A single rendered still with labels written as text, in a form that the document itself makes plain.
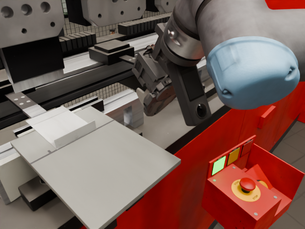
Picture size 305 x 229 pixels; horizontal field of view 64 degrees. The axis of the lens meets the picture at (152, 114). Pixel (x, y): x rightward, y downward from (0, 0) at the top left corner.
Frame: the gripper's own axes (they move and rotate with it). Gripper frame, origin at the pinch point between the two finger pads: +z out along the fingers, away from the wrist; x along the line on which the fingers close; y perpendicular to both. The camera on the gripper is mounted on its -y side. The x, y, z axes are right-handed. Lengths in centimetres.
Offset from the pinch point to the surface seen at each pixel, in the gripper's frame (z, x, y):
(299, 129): 103, -179, -41
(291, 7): 44, -191, 44
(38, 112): 6.9, 19.5, 13.9
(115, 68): 26.6, -14.0, 30.1
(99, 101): 6.2, 6.4, 10.5
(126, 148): -4.0, 10.9, -4.8
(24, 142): 2.5, 24.8, 6.5
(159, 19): 31, -52, 51
